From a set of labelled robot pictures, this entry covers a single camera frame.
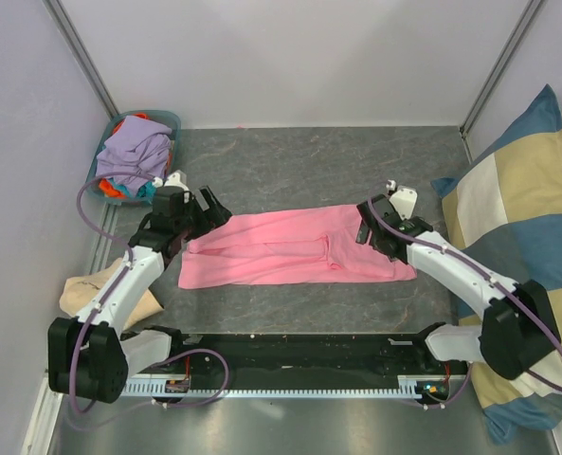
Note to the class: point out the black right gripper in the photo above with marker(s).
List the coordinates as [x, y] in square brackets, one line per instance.
[371, 240]

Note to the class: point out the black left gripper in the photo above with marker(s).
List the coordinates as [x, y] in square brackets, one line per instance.
[217, 214]

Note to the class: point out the pink t shirt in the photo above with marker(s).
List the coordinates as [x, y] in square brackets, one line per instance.
[293, 246]

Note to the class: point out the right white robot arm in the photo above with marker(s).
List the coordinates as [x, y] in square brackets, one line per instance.
[517, 328]

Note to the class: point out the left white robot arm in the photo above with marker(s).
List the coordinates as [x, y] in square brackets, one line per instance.
[87, 355]

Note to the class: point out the teal t shirt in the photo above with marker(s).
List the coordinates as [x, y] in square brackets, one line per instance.
[146, 191]

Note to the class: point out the teal plastic laundry basket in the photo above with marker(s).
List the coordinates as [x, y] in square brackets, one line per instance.
[165, 117]

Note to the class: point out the lilac t shirt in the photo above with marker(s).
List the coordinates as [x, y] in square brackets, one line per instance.
[139, 145]

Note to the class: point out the orange t shirt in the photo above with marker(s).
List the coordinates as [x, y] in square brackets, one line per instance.
[131, 181]

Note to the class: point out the blue cream checked pillow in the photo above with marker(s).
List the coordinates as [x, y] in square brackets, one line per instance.
[505, 211]

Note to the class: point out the beige cloth bag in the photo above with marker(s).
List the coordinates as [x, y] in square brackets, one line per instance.
[78, 291]

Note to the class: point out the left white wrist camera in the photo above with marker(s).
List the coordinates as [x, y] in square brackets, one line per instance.
[176, 179]

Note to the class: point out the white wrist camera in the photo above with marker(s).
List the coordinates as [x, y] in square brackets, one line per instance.
[402, 198]
[176, 179]

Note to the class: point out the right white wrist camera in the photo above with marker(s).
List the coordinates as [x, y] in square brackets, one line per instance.
[402, 198]

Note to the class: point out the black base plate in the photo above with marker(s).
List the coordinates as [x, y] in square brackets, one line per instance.
[296, 362]

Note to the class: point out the light blue cable duct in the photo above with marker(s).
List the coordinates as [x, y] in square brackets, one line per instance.
[159, 387]

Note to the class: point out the left aluminium frame post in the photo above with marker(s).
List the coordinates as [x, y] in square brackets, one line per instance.
[80, 52]

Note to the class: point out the aluminium frame post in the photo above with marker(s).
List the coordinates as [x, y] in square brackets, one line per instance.
[524, 22]
[80, 52]

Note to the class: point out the right aluminium frame post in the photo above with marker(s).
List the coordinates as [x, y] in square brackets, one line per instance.
[524, 22]

